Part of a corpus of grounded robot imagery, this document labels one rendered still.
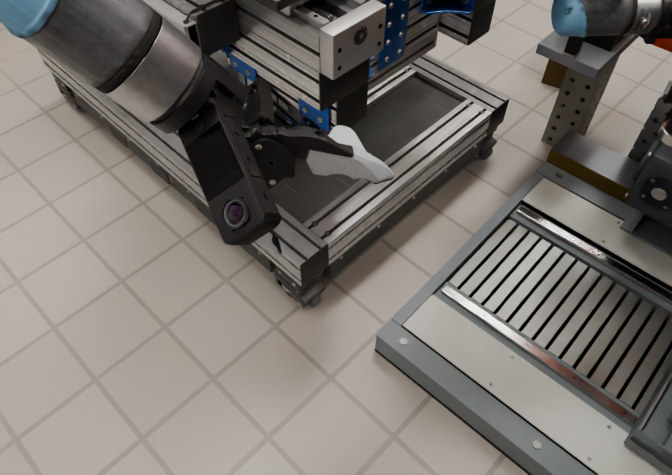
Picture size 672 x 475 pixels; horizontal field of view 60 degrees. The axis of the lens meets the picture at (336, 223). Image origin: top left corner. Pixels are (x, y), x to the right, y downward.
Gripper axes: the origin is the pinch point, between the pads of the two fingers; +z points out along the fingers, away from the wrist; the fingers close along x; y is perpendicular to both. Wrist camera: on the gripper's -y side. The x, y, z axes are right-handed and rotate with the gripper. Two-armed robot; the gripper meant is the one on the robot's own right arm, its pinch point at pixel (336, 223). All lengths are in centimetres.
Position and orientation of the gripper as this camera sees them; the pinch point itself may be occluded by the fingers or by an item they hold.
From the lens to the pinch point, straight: 58.1
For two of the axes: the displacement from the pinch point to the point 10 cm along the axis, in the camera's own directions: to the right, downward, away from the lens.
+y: -1.1, -7.2, 6.8
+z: 6.4, 4.7, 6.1
